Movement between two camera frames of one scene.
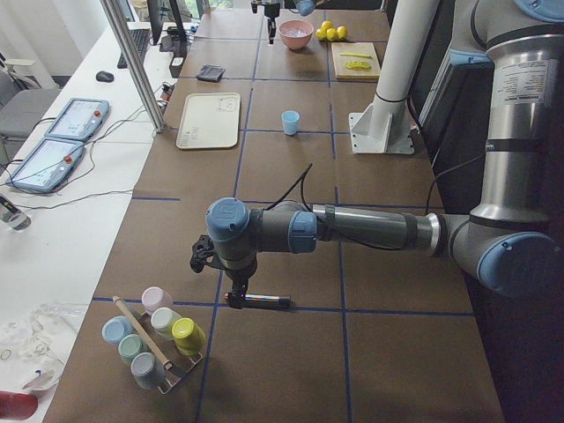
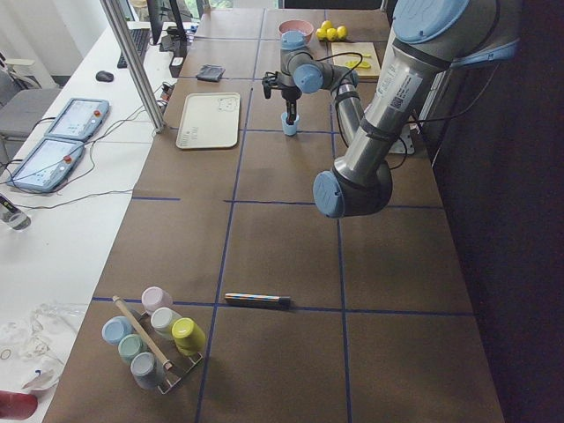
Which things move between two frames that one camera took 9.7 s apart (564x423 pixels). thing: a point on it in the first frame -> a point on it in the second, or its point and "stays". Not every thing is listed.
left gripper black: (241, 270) -> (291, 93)
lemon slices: (358, 65) stays
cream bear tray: (209, 121) stays
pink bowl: (295, 33) stays
